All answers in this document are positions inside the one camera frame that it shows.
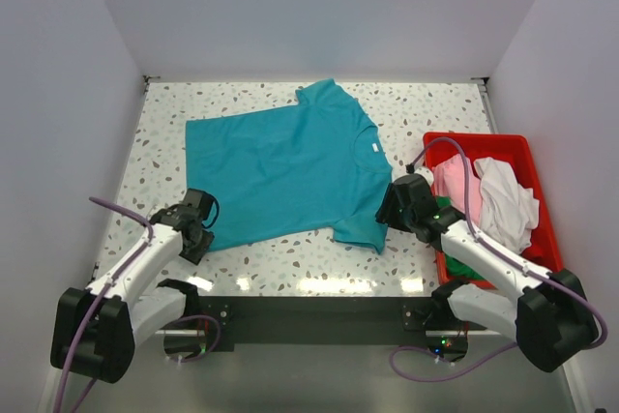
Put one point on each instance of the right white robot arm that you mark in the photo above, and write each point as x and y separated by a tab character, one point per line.
545	314

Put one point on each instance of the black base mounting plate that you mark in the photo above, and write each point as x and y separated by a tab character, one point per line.
342	320

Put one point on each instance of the teal t shirt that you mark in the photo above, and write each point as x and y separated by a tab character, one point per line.
317	163

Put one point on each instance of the red plastic bin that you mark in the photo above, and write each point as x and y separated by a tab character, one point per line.
514	150

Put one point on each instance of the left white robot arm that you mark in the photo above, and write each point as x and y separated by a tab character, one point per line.
98	328

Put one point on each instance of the pink t shirt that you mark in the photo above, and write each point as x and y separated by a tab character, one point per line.
453	179

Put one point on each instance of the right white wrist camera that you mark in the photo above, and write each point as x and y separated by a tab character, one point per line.
426	173

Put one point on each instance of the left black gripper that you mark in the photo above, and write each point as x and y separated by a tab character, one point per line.
195	254

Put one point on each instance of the white t shirt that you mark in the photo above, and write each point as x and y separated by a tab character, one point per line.
509	211

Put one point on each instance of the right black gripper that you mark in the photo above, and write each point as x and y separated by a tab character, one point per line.
385	213

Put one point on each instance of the green t shirt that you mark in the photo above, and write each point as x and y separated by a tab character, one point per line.
449	268

